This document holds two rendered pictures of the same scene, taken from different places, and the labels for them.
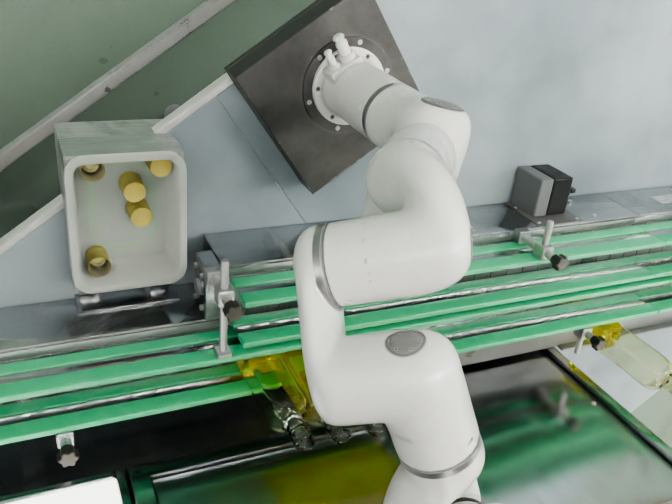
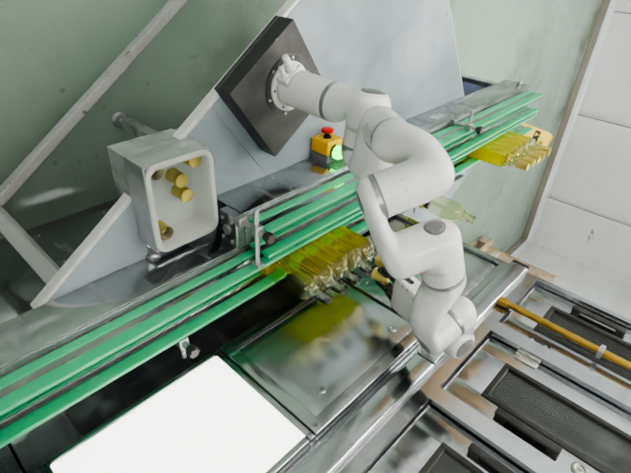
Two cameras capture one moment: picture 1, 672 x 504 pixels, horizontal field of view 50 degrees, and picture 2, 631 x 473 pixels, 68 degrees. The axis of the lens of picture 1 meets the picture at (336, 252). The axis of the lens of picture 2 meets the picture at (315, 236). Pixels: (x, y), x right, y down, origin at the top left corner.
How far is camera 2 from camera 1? 0.38 m
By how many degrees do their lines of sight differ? 20
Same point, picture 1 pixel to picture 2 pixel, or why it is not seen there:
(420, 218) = (430, 161)
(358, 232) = (396, 175)
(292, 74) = (259, 84)
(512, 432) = not seen: hidden behind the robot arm
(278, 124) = (254, 118)
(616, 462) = not seen: hidden behind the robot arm
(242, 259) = (250, 206)
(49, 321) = (143, 276)
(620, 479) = not seen: hidden behind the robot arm
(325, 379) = (401, 256)
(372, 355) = (422, 237)
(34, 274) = (119, 250)
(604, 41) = (400, 31)
